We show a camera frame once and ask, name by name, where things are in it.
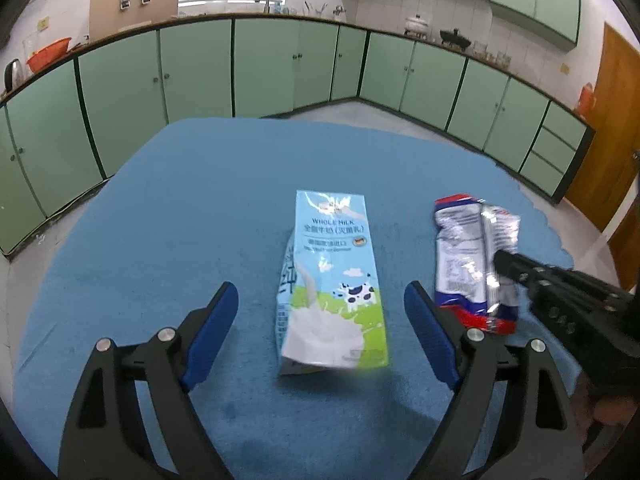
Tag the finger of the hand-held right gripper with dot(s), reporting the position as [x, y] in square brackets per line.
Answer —
[550, 275]

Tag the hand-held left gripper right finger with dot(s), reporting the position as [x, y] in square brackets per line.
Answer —
[432, 335]

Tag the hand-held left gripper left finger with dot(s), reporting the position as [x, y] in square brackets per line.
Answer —
[215, 330]

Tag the silver snack packet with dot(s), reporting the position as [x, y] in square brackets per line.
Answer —
[460, 250]

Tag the light blue milk carton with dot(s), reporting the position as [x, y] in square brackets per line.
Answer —
[335, 260]

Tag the person's right hand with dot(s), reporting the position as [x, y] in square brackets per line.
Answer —
[605, 412]

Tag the blue table cloth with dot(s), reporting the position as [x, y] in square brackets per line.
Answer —
[175, 210]

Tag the brown wooden door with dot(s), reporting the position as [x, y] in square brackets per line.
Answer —
[610, 135]

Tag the glass jar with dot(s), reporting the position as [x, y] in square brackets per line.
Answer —
[503, 59]

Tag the black wok with lid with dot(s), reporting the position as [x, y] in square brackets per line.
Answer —
[455, 37]

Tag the green base cabinets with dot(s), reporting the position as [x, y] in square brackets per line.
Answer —
[200, 70]

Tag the white cooking pot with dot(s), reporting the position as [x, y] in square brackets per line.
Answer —
[417, 25]

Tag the orange plastic basin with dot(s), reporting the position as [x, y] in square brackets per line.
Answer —
[47, 55]

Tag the small steel teapot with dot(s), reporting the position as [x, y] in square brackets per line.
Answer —
[340, 13]

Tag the utensil holder with utensils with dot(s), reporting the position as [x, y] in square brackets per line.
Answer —
[315, 10]

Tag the brown wooden board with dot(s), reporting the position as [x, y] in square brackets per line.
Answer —
[105, 10]

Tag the green wall cabinets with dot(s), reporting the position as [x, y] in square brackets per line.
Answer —
[550, 0]

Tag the yellow wall socket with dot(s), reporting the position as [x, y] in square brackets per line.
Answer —
[44, 23]

